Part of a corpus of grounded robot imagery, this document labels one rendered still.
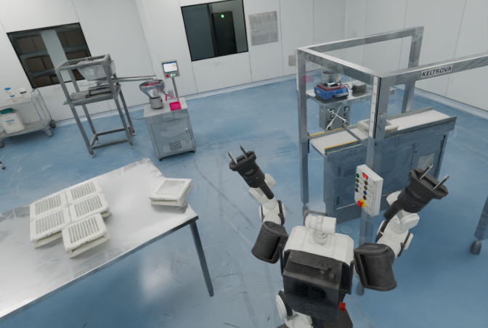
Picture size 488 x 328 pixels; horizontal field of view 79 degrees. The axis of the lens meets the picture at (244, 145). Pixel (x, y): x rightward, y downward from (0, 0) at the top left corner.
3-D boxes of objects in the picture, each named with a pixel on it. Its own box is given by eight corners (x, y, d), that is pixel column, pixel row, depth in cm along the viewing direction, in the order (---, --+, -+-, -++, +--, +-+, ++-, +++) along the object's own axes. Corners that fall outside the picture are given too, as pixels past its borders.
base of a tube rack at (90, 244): (69, 258, 180) (67, 255, 179) (65, 236, 198) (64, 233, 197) (110, 239, 191) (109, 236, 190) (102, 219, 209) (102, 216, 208)
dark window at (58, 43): (32, 88, 611) (6, 32, 559) (33, 88, 612) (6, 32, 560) (99, 77, 636) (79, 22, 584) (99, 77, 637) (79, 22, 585)
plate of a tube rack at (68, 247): (66, 252, 177) (64, 250, 176) (62, 230, 196) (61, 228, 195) (107, 233, 188) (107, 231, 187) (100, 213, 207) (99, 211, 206)
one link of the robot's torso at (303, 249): (355, 347, 112) (362, 287, 95) (270, 318, 125) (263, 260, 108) (360, 281, 135) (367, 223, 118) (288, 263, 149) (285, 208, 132)
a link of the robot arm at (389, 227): (416, 215, 120) (411, 230, 135) (390, 204, 126) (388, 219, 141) (405, 238, 117) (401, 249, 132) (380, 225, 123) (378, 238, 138)
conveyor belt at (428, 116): (323, 157, 248) (323, 152, 246) (309, 144, 270) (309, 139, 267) (456, 123, 272) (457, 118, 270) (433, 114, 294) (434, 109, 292)
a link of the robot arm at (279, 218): (287, 221, 159) (285, 237, 137) (263, 224, 161) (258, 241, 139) (283, 200, 158) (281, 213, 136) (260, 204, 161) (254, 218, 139)
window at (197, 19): (191, 62, 675) (180, 6, 620) (191, 62, 676) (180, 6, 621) (248, 51, 700) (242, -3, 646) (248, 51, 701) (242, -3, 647)
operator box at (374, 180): (371, 217, 173) (375, 181, 160) (354, 200, 187) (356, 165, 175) (380, 214, 174) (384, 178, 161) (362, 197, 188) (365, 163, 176)
